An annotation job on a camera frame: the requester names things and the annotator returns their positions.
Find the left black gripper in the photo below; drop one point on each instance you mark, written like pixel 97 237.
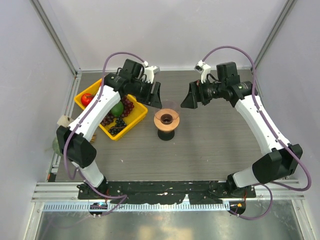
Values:
pixel 155 100

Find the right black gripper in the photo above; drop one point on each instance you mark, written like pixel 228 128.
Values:
pixel 191 101

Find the round wooden ring holder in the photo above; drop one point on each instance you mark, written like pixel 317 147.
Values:
pixel 169 127

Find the clear pink cone dripper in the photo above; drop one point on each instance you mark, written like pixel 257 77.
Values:
pixel 169 112

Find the yellow plastic tray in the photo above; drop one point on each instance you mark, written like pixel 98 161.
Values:
pixel 137 114

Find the dark red glass carafe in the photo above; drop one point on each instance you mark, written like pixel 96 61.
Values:
pixel 165 135

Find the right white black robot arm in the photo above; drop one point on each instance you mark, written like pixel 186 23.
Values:
pixel 279 156

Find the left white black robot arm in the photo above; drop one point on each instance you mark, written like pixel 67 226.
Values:
pixel 134 78

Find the purple grape bunch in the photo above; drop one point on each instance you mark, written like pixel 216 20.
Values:
pixel 128 106

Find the dark black grape bunch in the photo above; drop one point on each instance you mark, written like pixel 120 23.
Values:
pixel 120 124

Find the dark red grape bunch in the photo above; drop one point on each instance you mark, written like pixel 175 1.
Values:
pixel 107 120

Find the red apple left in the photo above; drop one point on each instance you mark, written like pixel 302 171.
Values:
pixel 86 99

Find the green melon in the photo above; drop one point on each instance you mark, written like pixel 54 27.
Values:
pixel 56 147

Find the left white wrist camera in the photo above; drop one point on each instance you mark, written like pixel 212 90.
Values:
pixel 150 71

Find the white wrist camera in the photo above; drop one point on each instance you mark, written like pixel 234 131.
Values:
pixel 150 71
pixel 203 69

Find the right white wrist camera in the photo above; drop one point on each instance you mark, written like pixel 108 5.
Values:
pixel 203 69

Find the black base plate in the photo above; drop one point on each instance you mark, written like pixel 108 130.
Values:
pixel 165 192

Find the aluminium front rail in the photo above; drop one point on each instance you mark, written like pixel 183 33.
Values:
pixel 63 197

